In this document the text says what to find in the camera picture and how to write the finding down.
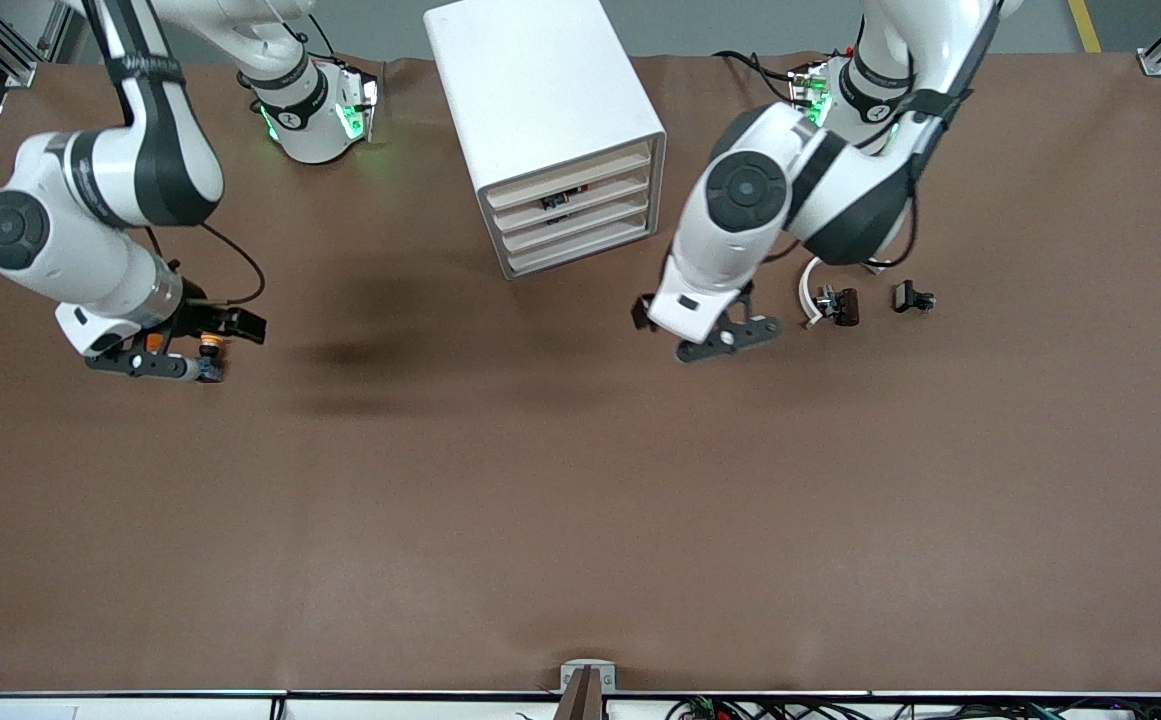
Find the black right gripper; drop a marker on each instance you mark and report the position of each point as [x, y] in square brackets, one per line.
[198, 316]

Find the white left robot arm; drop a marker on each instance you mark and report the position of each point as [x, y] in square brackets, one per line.
[740, 200]

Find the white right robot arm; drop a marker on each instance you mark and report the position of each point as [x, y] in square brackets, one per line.
[70, 220]

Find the small dark electronic part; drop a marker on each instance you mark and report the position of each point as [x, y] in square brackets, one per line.
[555, 201]

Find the small black component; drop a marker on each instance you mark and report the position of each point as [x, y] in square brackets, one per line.
[906, 296]

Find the brown table cover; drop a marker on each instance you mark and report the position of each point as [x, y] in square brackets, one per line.
[540, 500]

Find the grey mount bracket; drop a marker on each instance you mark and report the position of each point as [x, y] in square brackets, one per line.
[570, 672]

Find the brown post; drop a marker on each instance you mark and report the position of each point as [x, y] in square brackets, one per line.
[580, 702]

